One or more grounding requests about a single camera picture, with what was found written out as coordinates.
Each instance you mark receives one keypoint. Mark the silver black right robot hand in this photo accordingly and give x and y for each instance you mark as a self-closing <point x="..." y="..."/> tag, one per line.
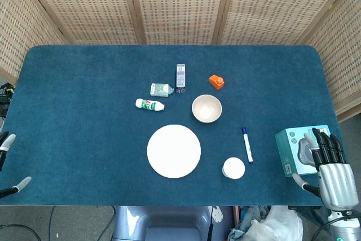
<point x="335" y="184"/>

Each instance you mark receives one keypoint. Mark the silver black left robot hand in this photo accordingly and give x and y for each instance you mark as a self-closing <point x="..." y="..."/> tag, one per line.
<point x="8" y="140"/>

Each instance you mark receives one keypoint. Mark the white paper cup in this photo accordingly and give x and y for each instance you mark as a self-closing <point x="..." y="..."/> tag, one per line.
<point x="233" y="168"/>

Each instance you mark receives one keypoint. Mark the beige bowl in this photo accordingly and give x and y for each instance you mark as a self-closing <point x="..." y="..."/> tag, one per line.
<point x="206" y="109"/>

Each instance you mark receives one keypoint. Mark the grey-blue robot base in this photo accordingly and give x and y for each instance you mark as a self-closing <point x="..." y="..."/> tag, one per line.
<point x="169" y="224"/>

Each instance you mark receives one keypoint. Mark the white round plate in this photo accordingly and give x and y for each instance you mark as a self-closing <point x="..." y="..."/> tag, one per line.
<point x="174" y="151"/>

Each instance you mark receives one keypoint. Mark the teal speaker box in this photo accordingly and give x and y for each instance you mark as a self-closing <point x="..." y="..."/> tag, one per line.
<point x="289" y="148"/>

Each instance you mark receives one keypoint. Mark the white crumpled cloth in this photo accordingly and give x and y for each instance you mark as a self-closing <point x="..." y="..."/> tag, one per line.
<point x="276" y="224"/>

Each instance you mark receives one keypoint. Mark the blue felt table cover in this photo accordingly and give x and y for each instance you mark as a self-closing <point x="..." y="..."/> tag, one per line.
<point x="84" y="128"/>

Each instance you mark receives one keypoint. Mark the blue denim cloth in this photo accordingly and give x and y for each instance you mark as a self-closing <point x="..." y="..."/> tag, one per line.
<point x="249" y="215"/>

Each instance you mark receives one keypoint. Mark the blue white marker pen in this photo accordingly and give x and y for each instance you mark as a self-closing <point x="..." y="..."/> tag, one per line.
<point x="247" y="145"/>

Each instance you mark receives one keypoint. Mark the white perforated insole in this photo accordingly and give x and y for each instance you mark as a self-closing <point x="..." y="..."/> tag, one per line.
<point x="217" y="215"/>

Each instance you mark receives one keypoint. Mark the white green plastic bottle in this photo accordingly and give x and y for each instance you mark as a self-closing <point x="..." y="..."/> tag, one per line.
<point x="149" y="104"/>

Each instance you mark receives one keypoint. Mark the orange toy block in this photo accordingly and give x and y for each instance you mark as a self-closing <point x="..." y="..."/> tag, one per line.
<point x="216" y="82"/>

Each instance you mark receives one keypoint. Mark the green white small carton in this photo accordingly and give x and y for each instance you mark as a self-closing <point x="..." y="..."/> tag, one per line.
<point x="159" y="90"/>

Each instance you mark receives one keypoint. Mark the woven wooden folding screen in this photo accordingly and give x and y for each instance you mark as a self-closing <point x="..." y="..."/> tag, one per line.
<point x="180" y="4"/>

